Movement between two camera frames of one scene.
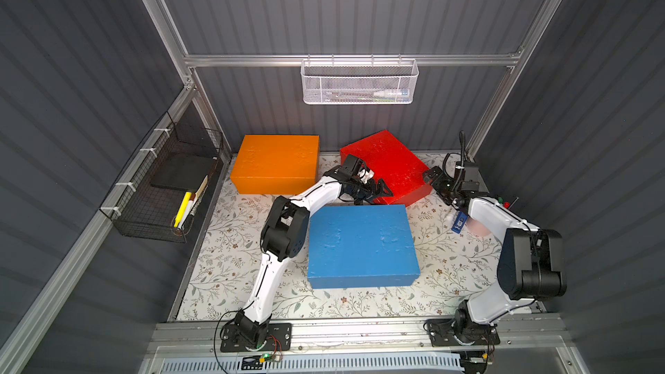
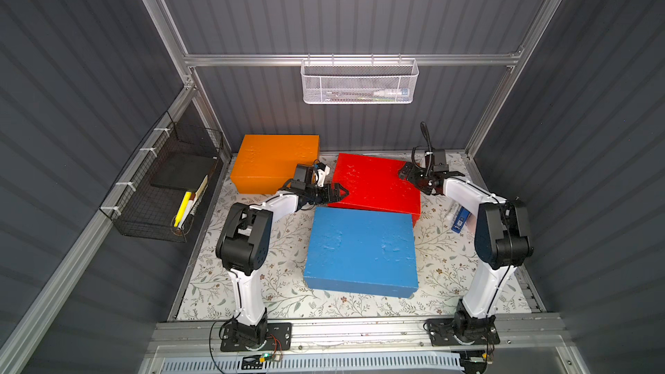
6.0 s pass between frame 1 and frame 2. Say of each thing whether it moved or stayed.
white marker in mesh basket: stayed
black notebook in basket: stayed
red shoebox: moved
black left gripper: moved
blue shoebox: stayed
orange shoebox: stayed
